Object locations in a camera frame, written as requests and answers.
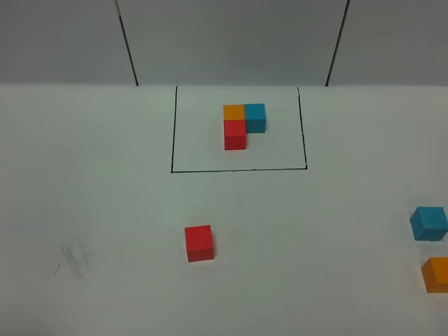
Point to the template orange cube block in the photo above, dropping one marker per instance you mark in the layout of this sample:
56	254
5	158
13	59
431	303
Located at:
234	112

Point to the template red cube block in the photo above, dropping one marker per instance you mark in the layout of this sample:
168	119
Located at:
235	135

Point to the template blue cube block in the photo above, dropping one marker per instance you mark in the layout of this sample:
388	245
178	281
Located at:
255	117

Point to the loose blue cube block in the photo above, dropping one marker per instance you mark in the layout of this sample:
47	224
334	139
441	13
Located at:
429	223

